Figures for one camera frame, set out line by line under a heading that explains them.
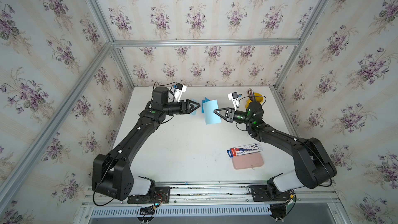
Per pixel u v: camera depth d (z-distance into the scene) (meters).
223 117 0.74
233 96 0.73
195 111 0.70
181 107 0.66
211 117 0.77
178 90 0.70
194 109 0.71
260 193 0.73
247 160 0.84
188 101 0.68
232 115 0.69
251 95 0.96
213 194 0.75
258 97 1.03
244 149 0.86
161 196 0.72
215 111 0.76
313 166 0.44
